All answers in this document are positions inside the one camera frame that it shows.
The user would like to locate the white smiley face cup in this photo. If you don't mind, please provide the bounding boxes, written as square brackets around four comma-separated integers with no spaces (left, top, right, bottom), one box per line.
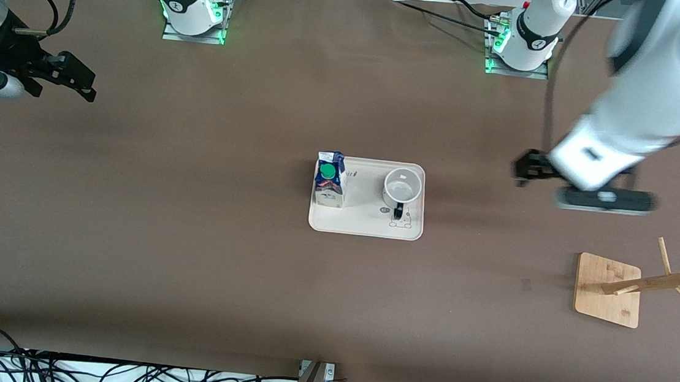
[379,166,425,225]

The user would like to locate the blue white milk carton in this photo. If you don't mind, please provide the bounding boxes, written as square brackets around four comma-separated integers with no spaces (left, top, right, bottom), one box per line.
[311,149,350,210]

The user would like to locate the white rabbit print tray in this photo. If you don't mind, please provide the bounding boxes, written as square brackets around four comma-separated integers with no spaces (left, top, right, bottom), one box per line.
[308,154,429,242]

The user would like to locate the wooden mug rack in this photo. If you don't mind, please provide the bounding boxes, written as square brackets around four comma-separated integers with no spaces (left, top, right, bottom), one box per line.
[571,230,680,334]

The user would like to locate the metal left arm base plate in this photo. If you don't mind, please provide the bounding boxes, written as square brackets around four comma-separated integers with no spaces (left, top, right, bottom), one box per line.
[481,12,554,81]

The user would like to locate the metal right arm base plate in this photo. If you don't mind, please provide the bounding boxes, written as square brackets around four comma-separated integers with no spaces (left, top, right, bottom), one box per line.
[162,0,230,45]

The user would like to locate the black cable on table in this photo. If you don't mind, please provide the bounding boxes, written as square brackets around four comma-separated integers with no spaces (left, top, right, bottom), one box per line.
[392,0,497,34]
[451,0,508,23]

